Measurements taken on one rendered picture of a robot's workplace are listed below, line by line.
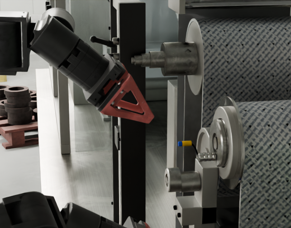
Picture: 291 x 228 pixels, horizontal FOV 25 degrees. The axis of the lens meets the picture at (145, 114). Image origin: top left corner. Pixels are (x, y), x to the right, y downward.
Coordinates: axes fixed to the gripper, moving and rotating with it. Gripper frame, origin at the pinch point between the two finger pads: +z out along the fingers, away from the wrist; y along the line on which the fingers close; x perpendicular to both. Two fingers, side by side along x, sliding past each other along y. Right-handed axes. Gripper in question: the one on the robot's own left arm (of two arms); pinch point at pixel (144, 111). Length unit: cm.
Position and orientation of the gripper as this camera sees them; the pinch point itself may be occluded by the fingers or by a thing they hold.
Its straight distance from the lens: 99.9
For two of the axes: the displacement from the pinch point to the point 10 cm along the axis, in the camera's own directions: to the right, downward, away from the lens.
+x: 6.3, -7.7, -1.0
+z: 7.6, 5.8, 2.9
